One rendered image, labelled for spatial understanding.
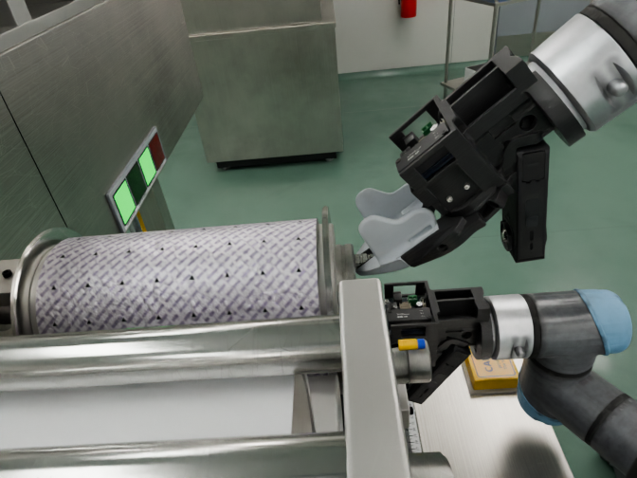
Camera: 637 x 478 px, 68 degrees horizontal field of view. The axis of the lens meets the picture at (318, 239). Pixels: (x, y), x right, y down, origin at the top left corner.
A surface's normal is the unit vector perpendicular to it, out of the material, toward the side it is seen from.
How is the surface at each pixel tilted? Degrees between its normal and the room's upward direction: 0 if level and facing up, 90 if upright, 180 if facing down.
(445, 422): 0
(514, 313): 24
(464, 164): 90
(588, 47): 52
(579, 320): 37
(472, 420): 0
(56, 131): 90
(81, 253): 4
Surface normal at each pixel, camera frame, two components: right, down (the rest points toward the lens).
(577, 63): -0.53, 0.00
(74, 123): 1.00, -0.07
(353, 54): 0.00, 0.59
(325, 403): -0.10, -0.83
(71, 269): -0.09, -0.51
